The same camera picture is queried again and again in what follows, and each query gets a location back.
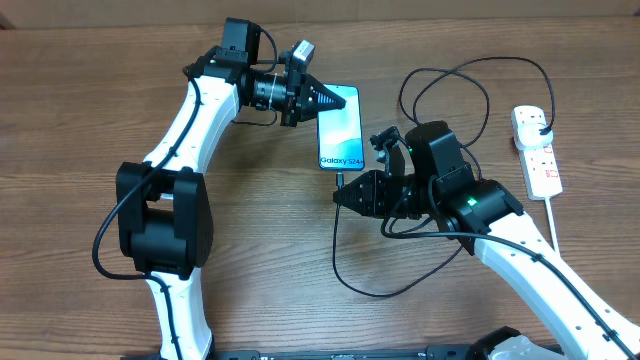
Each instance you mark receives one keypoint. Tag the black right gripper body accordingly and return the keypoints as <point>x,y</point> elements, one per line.
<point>405,197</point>

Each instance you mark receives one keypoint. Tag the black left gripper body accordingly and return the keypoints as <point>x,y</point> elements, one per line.
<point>291,108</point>

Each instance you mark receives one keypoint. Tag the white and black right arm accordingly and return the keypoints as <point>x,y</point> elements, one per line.
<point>425,174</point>

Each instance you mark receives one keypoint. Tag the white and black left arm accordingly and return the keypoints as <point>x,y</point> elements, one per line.
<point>165,222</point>

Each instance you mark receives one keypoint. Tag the white USB charger adapter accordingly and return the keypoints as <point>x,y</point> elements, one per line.
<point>530,136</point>

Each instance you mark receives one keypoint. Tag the white power strip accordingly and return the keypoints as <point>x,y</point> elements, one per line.
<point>539,166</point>

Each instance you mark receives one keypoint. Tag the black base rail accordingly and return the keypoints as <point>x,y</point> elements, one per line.
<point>505,338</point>

